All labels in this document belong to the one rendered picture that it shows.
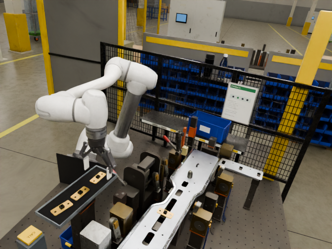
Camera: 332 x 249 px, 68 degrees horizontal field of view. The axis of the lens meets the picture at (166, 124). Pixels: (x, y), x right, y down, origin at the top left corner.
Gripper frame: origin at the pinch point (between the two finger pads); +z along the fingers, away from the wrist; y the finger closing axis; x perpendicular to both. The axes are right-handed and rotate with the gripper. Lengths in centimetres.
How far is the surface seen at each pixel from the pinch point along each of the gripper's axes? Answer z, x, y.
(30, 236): 4.0, -38.0, 0.0
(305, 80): -37, 113, 85
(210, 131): 10, 92, 33
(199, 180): 20, 45, 41
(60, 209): 3.8, -23.8, -0.1
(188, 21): -14, 683, -208
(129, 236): 19.9, -10.1, 25.4
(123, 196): 10.1, 1.1, 14.2
